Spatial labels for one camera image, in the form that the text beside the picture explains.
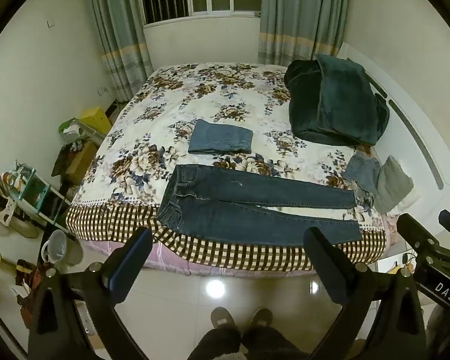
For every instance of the floral blanket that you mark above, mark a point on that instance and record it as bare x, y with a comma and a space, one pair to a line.
217, 93

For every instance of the person's slipper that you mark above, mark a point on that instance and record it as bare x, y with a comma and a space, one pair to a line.
223, 318
261, 318

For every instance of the yellow box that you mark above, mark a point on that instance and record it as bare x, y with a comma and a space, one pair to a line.
95, 120

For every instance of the person's right slipper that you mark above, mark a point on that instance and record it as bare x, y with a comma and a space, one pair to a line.
261, 318

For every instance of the folded light blue jeans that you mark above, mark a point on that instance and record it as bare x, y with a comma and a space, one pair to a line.
363, 172

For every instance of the green plastic bag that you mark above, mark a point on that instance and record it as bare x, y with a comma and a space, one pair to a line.
70, 129

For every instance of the white headboard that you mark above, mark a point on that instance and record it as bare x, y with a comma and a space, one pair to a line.
416, 120

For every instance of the floor fan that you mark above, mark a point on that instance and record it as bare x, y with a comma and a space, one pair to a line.
0, 202

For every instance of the grey-green curtain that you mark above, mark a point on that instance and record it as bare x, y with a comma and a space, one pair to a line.
303, 15
120, 37

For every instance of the grey bucket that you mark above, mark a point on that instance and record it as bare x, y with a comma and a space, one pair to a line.
60, 249

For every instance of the brown cardboard box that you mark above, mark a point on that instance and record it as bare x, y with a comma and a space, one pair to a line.
80, 157

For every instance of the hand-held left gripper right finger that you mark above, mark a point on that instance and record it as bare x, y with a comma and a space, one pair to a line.
327, 270

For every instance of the person's legs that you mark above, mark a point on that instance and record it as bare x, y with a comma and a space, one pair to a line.
247, 345

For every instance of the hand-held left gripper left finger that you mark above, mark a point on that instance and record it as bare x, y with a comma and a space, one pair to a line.
131, 260

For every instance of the wall socket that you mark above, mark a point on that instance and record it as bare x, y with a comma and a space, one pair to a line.
103, 91

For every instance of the pile of clothes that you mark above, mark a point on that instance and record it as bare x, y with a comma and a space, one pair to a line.
28, 281

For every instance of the folded grey cloth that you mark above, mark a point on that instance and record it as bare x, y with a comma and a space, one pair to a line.
393, 183

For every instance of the dark blue jeans pants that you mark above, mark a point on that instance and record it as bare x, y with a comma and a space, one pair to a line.
225, 202

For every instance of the dark green quilt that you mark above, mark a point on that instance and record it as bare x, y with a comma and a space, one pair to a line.
333, 101

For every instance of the person's left slipper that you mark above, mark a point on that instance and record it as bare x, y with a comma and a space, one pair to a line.
223, 318

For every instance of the teal shelf cart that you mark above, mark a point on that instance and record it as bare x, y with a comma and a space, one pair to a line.
37, 195

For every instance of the bed with pink mattress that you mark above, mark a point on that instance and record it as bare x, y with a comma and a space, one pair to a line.
210, 268

